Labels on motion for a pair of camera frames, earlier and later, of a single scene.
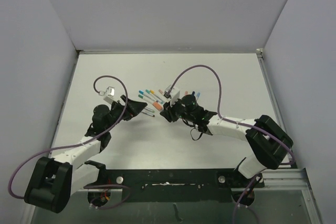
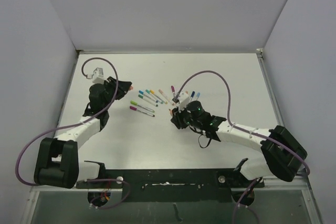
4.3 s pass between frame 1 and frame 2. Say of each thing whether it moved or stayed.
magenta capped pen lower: stayed
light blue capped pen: stayed
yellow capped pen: stayed
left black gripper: moved
